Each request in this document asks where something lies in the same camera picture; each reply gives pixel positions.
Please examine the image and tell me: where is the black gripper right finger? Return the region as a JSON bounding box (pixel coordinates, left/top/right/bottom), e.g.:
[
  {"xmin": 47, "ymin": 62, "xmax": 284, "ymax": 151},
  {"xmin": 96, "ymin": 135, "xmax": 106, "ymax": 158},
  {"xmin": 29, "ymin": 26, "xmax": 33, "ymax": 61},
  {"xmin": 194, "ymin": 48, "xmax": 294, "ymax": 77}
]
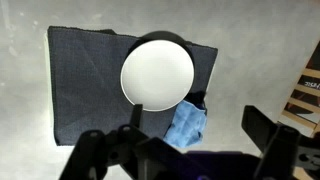
[{"xmin": 241, "ymin": 105, "xmax": 320, "ymax": 180}]

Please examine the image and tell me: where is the dark blue placemat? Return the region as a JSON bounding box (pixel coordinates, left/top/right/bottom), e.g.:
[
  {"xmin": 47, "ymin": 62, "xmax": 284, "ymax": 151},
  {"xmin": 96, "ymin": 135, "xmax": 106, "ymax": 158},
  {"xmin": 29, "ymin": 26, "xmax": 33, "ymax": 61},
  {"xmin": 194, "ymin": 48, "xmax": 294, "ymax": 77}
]
[{"xmin": 47, "ymin": 26, "xmax": 218, "ymax": 146}]

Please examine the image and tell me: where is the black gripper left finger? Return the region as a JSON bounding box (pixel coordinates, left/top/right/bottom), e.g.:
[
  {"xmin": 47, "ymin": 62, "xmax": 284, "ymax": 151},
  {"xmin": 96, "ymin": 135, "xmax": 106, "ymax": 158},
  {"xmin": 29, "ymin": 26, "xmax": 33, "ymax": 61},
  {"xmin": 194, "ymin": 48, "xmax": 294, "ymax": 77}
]
[{"xmin": 59, "ymin": 104, "xmax": 182, "ymax": 180}]

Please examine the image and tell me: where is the blue towel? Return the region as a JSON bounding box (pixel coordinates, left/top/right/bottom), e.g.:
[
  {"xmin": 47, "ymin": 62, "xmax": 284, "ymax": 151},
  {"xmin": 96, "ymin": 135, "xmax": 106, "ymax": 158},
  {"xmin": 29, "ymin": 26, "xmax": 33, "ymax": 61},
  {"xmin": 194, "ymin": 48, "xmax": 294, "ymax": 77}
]
[{"xmin": 163, "ymin": 100, "xmax": 207, "ymax": 148}]

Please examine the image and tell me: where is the white round plate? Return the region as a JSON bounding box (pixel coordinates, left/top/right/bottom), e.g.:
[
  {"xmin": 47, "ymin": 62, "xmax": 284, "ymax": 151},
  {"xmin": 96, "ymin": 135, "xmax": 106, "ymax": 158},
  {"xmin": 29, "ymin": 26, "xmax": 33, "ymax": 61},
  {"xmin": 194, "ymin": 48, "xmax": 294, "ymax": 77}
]
[{"xmin": 120, "ymin": 40, "xmax": 195, "ymax": 112}]

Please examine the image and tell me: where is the light wooden chair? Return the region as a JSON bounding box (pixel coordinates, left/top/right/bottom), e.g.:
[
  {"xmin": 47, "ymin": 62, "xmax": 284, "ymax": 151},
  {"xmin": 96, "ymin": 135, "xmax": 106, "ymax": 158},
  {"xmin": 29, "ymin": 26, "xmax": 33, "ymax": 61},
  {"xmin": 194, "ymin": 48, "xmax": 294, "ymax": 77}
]
[{"xmin": 277, "ymin": 40, "xmax": 320, "ymax": 180}]

